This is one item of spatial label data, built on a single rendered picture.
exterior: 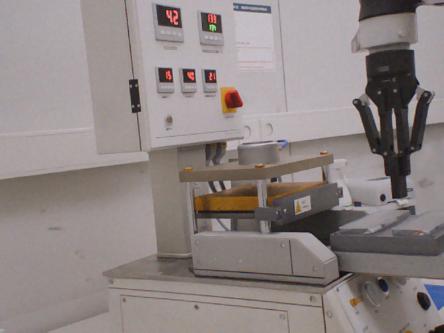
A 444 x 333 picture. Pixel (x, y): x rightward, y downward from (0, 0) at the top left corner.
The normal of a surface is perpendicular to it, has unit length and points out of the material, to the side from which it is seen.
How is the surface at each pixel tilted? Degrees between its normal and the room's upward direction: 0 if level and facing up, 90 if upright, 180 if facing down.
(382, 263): 90
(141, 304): 90
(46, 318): 90
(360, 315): 65
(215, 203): 90
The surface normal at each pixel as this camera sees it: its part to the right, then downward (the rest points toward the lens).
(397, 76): -0.59, 0.10
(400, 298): 0.71, -0.46
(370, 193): -0.79, 0.04
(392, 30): -0.15, 0.07
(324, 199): 0.82, -0.04
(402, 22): 0.18, 0.01
